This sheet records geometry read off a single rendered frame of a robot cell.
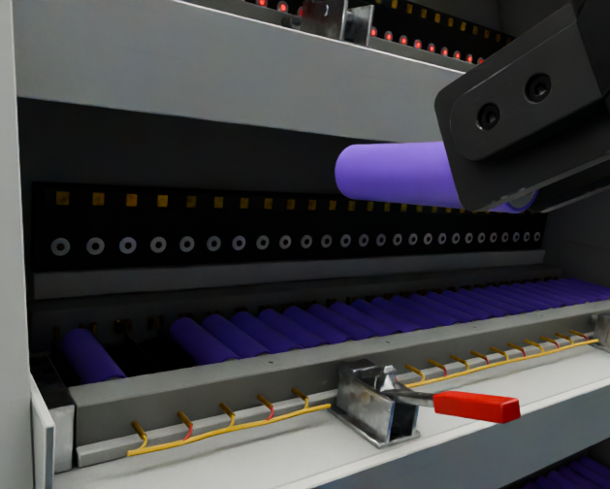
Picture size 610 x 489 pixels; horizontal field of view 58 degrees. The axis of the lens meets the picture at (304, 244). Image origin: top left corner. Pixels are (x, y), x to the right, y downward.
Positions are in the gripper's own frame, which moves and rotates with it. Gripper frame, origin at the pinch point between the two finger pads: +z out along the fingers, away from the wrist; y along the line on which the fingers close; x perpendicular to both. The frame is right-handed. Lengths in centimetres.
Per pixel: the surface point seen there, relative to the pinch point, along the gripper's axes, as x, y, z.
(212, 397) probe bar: 4.7, 1.0, 18.2
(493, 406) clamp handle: 7.1, -6.0, 8.6
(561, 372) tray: 7.6, -24.0, 16.3
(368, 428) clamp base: 7.6, -5.6, 15.8
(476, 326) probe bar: 3.6, -19.2, 18.6
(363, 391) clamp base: 5.8, -5.6, 15.6
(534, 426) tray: 9.9, -17.1, 14.8
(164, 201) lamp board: -8.2, -1.6, 26.7
